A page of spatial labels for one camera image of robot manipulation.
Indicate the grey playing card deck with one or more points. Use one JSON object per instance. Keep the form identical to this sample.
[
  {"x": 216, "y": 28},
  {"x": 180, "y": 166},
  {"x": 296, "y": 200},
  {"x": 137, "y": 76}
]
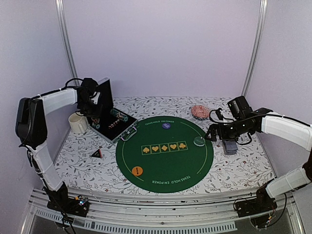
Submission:
[{"x": 230, "y": 147}]

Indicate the cream ceramic mug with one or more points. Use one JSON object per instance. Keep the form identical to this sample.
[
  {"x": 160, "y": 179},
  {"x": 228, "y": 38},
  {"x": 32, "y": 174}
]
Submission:
[{"x": 78, "y": 123}]

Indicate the red patterned small bowl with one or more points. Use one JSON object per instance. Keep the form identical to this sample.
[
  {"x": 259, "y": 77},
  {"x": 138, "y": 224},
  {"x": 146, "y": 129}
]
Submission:
[{"x": 200, "y": 112}]

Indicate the right aluminium frame post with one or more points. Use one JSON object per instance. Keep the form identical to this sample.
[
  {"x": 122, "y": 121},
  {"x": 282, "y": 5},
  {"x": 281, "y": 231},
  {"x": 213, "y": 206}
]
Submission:
[{"x": 256, "y": 45}]

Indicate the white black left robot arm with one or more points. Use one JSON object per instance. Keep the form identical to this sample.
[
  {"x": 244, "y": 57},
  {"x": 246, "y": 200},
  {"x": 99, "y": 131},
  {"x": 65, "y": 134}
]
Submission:
[{"x": 31, "y": 128}]

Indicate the purple small blind button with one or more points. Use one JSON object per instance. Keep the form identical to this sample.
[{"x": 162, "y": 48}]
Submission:
[{"x": 166, "y": 125}]

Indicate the round green poker mat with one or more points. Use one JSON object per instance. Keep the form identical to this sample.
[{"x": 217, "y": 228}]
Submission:
[{"x": 170, "y": 160}]

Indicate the left aluminium frame post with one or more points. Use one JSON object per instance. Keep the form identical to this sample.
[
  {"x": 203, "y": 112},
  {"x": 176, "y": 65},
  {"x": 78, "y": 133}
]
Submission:
[{"x": 65, "y": 37}]

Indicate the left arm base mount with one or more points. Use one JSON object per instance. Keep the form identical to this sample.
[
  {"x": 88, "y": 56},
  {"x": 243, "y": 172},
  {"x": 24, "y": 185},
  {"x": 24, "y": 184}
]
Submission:
[{"x": 78, "y": 206}]

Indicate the aluminium poker chip case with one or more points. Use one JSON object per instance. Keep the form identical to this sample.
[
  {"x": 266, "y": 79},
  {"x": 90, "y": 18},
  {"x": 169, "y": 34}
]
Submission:
[{"x": 124, "y": 130}]

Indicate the green white dealer button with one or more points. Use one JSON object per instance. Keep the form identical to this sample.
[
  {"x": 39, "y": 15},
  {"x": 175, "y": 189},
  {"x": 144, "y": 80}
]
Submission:
[{"x": 199, "y": 141}]

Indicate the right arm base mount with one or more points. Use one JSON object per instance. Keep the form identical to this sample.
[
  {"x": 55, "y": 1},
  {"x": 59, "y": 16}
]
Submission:
[{"x": 260, "y": 204}]

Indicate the green poker chip row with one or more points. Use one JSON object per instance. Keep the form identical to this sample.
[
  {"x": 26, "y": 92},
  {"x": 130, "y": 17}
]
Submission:
[{"x": 120, "y": 115}]

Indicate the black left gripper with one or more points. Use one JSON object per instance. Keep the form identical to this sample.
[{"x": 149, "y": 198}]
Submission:
[{"x": 97, "y": 113}]

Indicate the aluminium front rail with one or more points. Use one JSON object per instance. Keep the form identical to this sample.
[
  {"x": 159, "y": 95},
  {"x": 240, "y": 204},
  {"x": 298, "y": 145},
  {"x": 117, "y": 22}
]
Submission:
[{"x": 113, "y": 213}]

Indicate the red black chip row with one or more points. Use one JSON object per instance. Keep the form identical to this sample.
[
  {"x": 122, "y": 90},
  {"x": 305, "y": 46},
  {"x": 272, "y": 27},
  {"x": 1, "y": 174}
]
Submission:
[{"x": 114, "y": 124}]

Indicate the short poker chip stack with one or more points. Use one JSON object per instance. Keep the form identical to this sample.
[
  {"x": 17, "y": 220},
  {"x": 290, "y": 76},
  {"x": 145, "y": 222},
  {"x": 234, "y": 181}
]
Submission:
[{"x": 95, "y": 123}]

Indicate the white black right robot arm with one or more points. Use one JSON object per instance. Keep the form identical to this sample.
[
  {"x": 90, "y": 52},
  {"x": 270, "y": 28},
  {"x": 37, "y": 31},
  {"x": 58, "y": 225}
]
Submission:
[{"x": 263, "y": 120}]

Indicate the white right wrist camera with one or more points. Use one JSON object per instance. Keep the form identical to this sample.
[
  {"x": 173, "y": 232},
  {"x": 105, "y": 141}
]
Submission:
[{"x": 219, "y": 114}]

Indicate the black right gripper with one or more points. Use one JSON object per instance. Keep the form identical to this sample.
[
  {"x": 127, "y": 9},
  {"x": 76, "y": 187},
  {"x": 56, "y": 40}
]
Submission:
[{"x": 219, "y": 126}]

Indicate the black triangular all-in marker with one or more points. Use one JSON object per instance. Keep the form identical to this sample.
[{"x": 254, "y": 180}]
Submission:
[{"x": 97, "y": 154}]

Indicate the orange big blind button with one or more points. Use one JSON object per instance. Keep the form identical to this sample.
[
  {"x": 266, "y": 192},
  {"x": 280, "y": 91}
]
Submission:
[{"x": 137, "y": 171}]

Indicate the aluminium frame post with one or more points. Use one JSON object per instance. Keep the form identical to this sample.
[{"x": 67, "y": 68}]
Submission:
[
  {"x": 65, "y": 37},
  {"x": 256, "y": 45}
]

